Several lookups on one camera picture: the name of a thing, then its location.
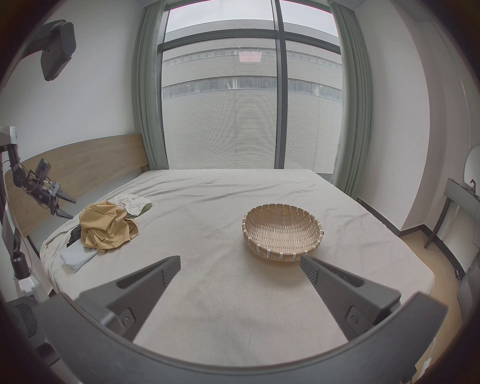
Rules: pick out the blue-green curtain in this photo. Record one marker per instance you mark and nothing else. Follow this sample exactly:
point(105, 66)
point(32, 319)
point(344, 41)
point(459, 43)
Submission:
point(354, 112)
point(148, 112)

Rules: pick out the white garment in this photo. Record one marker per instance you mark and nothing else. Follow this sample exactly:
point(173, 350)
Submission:
point(129, 202)

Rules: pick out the green garment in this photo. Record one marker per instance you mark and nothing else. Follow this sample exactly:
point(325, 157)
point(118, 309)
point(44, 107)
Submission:
point(146, 208)

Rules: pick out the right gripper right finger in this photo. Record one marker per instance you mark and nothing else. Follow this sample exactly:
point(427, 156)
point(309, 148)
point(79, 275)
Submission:
point(356, 300)

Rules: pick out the black garment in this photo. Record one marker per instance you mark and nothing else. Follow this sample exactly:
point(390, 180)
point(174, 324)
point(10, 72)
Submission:
point(75, 234)

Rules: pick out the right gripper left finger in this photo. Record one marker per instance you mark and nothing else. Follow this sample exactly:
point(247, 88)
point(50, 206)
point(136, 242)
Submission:
point(123, 300)

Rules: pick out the bed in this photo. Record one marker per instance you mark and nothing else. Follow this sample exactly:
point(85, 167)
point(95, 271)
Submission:
point(225, 210)

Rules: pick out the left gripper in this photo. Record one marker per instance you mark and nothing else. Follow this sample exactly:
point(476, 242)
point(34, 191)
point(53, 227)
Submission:
point(45, 195)

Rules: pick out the round white mirror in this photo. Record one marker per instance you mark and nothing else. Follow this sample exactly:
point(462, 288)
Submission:
point(473, 165)

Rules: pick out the window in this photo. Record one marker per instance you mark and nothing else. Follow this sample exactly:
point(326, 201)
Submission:
point(279, 112)

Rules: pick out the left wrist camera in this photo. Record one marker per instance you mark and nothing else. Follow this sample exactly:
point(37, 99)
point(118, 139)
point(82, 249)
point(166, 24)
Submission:
point(44, 168)

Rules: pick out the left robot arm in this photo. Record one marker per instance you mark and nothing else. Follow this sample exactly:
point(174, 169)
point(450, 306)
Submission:
point(17, 176)

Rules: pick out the pale grey garment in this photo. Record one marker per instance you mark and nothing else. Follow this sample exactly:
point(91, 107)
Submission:
point(77, 258)

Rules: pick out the grey small table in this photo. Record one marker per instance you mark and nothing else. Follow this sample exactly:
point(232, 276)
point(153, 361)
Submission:
point(455, 193)

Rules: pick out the round woven basket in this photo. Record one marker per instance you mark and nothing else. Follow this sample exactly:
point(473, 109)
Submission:
point(281, 228)

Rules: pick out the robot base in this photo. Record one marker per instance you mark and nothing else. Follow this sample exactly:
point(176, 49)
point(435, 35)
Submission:
point(26, 318)

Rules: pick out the tan shorts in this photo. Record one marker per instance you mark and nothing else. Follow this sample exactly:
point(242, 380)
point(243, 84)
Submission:
point(105, 225)

